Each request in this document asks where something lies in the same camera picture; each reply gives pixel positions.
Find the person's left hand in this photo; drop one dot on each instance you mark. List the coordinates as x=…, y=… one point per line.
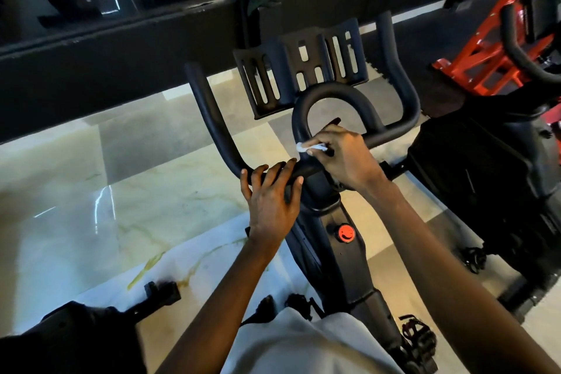
x=270, y=207

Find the person's right hand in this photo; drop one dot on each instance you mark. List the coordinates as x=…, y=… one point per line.
x=351, y=159

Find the small white wipe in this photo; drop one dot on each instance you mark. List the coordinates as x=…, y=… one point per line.
x=311, y=148

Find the red gym machine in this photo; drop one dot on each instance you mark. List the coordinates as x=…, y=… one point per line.
x=491, y=45

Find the person's right forearm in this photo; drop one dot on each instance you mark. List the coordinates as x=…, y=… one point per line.
x=464, y=282

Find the person's left forearm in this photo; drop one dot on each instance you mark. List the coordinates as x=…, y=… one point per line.
x=215, y=317

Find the person's bare foot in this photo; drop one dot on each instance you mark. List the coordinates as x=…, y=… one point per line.
x=263, y=309
x=301, y=304

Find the black interlocking foam mat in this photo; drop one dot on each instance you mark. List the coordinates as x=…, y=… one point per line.
x=412, y=45

